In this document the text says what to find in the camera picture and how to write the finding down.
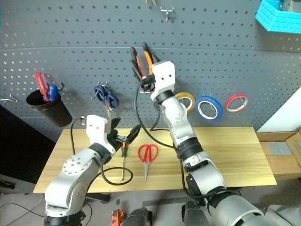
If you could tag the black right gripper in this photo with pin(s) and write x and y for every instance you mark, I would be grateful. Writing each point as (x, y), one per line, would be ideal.
(148, 84)

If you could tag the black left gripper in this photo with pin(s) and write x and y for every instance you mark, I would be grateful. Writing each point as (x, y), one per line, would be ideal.
(115, 141)

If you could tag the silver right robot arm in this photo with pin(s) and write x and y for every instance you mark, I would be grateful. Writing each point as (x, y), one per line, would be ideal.
(181, 131)

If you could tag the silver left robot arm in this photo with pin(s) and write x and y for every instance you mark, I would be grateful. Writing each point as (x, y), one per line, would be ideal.
(75, 179)

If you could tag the silver scissors pegboard hook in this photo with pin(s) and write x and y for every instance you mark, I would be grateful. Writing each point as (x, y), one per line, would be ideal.
(102, 84)

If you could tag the silver double pegboard hook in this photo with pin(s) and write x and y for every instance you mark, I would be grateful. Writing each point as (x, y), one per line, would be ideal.
(167, 11)

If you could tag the yellow tape roll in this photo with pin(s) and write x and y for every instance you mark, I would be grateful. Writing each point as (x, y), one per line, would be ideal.
(191, 99)

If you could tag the grey perforated pegboard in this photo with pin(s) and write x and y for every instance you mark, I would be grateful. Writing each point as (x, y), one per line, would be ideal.
(70, 35)

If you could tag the black pegboard hook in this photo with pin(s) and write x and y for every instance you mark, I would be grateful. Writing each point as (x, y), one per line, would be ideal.
(62, 87)

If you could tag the blue tape roll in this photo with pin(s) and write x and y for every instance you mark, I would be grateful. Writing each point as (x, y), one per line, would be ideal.
(218, 108)

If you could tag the red tape roll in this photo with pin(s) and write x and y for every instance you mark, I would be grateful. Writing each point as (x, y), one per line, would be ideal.
(235, 97)

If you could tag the black round holder cup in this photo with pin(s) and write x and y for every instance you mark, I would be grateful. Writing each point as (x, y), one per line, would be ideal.
(55, 113)

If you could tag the black table base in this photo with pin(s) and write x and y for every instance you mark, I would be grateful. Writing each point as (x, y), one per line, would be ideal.
(98, 197)

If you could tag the orange black tool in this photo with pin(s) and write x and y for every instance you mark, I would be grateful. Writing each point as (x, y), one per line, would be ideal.
(116, 217)

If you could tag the dark rounded shape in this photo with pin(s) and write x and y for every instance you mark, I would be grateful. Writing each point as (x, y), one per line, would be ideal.
(138, 217)
(194, 215)

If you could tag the cyan plastic basket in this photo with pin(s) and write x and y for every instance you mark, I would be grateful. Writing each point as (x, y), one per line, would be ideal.
(277, 18)

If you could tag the white panel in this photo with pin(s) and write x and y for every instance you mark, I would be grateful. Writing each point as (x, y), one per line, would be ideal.
(284, 115)

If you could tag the brown cardboard box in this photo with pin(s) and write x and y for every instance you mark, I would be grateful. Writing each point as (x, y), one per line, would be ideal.
(282, 162)

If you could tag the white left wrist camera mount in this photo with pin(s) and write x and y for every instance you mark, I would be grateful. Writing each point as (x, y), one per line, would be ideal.
(96, 128)

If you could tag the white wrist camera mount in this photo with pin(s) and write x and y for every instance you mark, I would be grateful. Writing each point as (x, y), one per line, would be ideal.
(164, 75)
(96, 128)

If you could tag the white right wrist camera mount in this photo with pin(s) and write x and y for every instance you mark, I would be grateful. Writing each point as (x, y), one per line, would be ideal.
(164, 75)

